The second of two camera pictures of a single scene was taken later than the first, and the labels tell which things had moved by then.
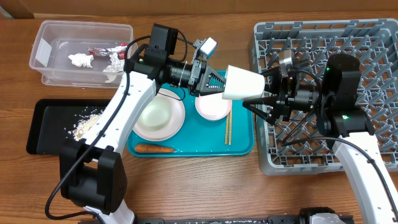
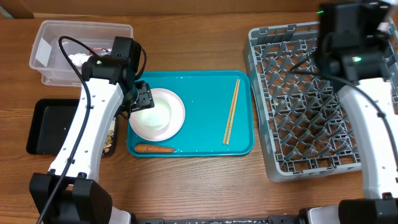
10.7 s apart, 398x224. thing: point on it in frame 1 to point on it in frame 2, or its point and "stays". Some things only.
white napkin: [79, 59] stays
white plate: [178, 113] stays
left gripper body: [193, 78] to [145, 99]
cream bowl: [156, 114] stays
